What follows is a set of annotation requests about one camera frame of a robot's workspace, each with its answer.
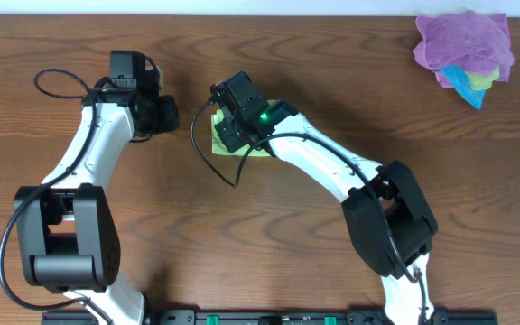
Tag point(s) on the green clamp on rail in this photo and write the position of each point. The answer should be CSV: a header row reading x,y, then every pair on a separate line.
x,y
213,320
330,320

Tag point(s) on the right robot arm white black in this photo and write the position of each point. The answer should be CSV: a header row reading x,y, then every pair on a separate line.
x,y
389,221

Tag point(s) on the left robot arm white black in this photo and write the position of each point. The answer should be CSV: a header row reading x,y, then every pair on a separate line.
x,y
67,236

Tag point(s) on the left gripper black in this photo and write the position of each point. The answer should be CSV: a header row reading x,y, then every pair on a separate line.
x,y
168,114

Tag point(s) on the blue cloth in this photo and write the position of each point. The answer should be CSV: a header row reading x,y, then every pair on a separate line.
x,y
459,79

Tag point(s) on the yellow-green small cloth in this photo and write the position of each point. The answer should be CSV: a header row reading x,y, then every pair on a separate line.
x,y
482,82

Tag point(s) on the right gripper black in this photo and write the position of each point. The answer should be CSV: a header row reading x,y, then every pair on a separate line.
x,y
228,136

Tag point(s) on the purple cloth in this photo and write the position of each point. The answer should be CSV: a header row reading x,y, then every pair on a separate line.
x,y
478,43

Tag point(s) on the green microfiber cloth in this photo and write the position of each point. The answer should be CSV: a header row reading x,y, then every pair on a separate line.
x,y
221,146

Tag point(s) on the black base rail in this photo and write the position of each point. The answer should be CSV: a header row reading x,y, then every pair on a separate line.
x,y
357,317

